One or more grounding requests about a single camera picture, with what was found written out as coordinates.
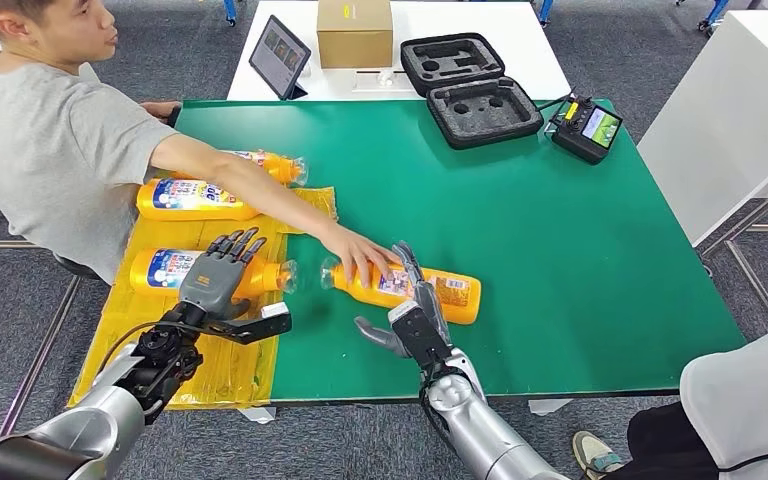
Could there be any black remote controller with screen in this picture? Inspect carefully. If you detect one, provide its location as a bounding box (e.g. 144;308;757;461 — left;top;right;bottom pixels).
550;94;625;166

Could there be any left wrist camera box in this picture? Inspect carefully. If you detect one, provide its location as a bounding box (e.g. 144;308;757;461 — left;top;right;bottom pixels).
208;301;293;346

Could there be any grey metal table frame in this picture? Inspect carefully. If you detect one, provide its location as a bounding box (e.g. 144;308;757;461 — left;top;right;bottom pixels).
698;165;768;326
0;239;84;439

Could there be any black cable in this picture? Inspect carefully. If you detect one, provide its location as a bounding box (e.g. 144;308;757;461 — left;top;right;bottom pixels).
534;87;577;114

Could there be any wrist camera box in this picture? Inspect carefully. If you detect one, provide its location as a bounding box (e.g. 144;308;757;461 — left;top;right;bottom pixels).
208;301;293;346
388;299;453;369

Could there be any brown cardboard box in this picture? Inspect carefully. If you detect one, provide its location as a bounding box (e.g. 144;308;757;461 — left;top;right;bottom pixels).
316;0;395;70

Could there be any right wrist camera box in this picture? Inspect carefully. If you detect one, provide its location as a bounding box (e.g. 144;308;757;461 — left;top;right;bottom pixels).
388;299;453;369

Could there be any person's right hand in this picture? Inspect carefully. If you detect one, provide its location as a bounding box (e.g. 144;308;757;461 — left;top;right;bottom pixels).
320;225;400;288

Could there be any black stool seat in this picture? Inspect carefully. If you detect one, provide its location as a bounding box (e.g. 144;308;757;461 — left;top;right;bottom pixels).
52;254;102;281

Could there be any black tablet on stand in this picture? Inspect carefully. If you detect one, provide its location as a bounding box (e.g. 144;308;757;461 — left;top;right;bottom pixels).
248;14;313;101

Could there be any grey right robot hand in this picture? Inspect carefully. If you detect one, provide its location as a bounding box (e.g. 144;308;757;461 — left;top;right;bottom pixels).
354;241;453;359

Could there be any orange detergent bottle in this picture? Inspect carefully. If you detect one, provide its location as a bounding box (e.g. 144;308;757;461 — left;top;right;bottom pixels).
128;248;298;299
135;177;263;223
171;149;310;188
319;256;483;327

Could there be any black foam lined case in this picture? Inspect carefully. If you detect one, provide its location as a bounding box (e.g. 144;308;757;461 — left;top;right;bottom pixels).
399;32;546;151

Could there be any person's left hand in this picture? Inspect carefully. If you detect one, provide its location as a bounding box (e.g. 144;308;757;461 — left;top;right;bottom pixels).
138;100;182;127

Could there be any person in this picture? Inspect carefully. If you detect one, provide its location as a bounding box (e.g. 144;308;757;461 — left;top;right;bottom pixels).
0;0;400;287
570;314;768;480

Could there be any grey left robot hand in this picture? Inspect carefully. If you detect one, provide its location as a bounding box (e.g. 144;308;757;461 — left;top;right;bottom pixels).
178;227;268;321

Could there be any white table foot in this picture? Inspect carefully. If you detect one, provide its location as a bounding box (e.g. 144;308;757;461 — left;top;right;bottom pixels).
528;398;574;417

